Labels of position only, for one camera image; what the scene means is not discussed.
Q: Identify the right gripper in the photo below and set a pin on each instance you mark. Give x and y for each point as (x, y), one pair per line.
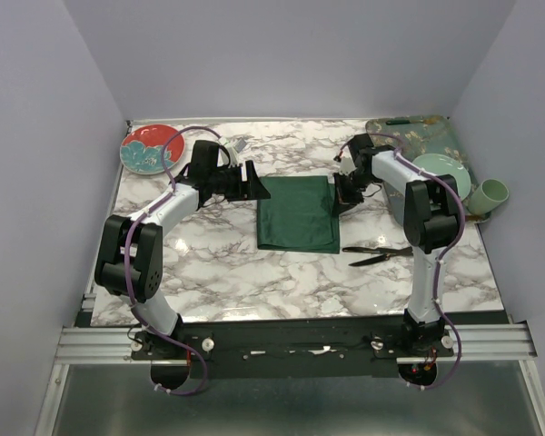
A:
(342, 201)

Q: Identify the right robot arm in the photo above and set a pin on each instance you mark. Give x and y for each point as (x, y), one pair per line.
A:
(433, 223)

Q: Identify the light green plate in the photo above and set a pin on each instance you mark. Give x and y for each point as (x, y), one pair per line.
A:
(440, 164)

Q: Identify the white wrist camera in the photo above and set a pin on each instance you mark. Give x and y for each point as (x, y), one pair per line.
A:
(346, 166)
(232, 149)

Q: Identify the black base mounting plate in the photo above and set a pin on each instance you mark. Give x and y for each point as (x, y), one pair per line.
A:
(357, 364)

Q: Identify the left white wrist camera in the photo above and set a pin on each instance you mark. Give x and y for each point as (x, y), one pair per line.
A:
(232, 149)

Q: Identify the light green cup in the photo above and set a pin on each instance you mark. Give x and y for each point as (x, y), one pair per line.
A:
(490, 194)

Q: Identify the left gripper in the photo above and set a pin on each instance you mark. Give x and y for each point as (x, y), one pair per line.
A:
(251, 189)

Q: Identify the red plate with blue flower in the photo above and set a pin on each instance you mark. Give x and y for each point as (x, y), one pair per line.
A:
(143, 149)

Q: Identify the floral teal serving tray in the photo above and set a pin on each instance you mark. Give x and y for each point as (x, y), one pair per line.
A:
(427, 134)

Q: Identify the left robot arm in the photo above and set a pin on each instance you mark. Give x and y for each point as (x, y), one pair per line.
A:
(129, 263)

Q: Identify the aluminium frame rail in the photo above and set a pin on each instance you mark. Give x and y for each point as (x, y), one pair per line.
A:
(469, 343)

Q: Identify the dark green cloth napkin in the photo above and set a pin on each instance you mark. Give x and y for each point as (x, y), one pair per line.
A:
(298, 216)

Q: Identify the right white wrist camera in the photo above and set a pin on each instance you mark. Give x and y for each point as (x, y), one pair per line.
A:
(346, 166)

